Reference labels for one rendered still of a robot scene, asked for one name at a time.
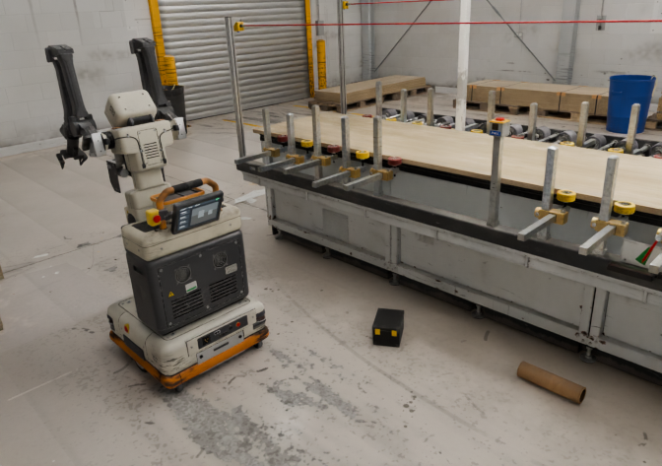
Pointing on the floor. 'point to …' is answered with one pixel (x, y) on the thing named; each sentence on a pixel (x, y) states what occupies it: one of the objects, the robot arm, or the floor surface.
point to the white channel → (463, 48)
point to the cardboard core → (552, 382)
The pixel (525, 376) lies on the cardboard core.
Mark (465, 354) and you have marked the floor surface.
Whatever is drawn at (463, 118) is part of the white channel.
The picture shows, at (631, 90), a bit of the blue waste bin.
